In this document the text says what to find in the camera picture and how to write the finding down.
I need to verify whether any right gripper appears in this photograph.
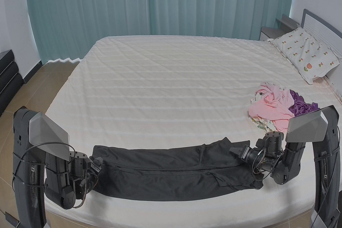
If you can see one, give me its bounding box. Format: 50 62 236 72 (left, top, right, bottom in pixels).
230 145 254 164

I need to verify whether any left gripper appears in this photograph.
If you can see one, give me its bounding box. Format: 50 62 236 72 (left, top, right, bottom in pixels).
90 157 104 174

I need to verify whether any black T-shirt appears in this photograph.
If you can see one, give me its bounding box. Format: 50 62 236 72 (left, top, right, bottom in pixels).
91 137 263 202

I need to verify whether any bed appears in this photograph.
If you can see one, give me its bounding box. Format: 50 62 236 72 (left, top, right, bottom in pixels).
43 9 342 228

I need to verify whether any white printed garment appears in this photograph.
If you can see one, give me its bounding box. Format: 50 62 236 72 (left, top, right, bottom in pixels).
248 93 276 132

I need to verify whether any pink garment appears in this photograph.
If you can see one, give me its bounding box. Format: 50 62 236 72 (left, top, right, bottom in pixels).
248 82 294 132

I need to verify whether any purple satin garment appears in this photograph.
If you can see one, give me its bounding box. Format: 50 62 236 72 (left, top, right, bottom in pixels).
290 90 320 117

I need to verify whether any black power adapter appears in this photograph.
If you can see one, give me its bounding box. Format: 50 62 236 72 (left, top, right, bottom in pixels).
5 211 19 225

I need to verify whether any white printed pillow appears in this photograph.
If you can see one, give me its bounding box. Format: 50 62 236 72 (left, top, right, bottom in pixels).
268 27 340 85

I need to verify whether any black chest of drawers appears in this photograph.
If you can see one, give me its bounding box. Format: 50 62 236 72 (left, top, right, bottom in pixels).
0 49 24 115

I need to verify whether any grey bedside table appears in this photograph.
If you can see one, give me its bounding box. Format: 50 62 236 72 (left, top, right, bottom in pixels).
260 14 300 42

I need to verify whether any black cable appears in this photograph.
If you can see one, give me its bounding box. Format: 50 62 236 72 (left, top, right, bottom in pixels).
12 142 76 190

